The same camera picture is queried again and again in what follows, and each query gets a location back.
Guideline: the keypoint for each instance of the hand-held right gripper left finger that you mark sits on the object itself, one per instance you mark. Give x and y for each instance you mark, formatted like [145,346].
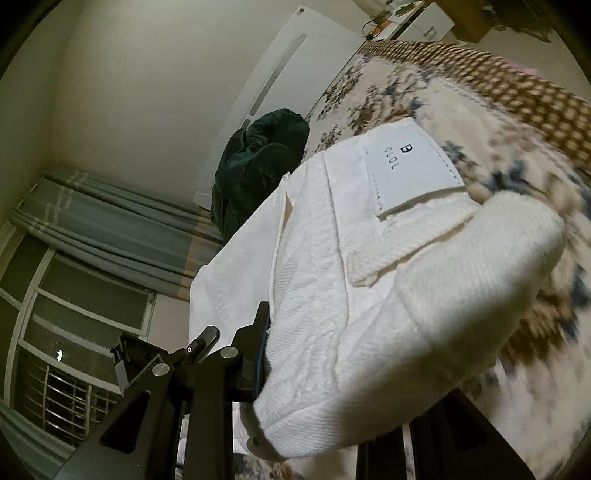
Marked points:
[251,364]

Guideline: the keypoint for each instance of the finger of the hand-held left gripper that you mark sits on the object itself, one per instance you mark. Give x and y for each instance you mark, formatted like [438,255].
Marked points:
[203,341]
[131,360]

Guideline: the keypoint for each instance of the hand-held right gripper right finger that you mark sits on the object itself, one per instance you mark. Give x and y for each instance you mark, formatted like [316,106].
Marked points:
[443,443]

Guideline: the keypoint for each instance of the white pants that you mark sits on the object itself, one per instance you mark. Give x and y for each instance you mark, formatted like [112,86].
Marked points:
[369,300]

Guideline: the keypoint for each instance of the window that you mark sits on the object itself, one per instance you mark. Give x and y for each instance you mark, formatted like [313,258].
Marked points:
[83,300]

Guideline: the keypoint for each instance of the green striped curtain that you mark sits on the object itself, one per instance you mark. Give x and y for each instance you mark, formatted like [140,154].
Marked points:
[115,230]

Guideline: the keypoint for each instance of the dark green comforter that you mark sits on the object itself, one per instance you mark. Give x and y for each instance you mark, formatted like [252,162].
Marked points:
[258,170]

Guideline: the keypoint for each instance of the white door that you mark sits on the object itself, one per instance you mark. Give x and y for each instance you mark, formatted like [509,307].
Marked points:
[295,83]

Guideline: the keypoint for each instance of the floral bed sheet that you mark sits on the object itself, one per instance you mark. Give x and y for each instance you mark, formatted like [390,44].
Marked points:
[392,87]

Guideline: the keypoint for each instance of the white nightstand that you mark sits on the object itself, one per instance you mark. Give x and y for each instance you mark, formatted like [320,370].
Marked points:
[415,23]

